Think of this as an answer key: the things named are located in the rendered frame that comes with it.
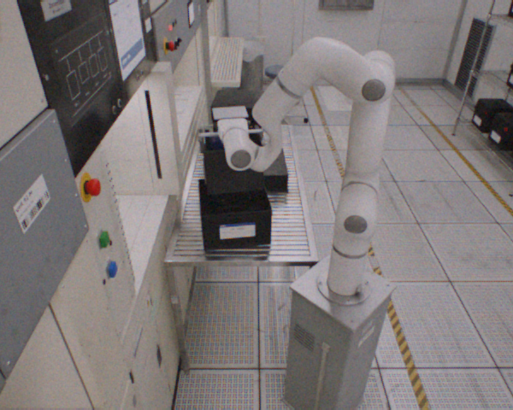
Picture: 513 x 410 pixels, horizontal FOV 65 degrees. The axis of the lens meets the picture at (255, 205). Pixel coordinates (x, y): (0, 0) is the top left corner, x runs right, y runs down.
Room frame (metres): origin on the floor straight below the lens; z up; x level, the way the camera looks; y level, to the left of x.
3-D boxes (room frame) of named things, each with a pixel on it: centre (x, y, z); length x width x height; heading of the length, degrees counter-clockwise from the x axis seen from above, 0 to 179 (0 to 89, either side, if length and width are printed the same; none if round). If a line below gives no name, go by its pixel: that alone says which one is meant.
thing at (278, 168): (1.79, -0.01, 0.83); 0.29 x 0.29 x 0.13; 2
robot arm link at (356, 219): (1.00, -0.31, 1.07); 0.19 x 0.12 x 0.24; 165
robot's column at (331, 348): (1.04, -0.32, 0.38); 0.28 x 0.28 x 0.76; 45
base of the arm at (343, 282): (1.04, -0.32, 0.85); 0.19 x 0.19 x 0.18
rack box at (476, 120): (3.73, -2.30, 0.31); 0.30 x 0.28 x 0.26; 178
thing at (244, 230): (1.38, 0.09, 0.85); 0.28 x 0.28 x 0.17; 9
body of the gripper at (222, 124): (1.27, 0.08, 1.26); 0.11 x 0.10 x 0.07; 9
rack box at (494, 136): (3.36, -2.29, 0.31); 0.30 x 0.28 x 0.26; 0
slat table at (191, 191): (1.81, 0.06, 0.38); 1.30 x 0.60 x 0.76; 0
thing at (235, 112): (1.38, 0.09, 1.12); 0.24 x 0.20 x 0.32; 99
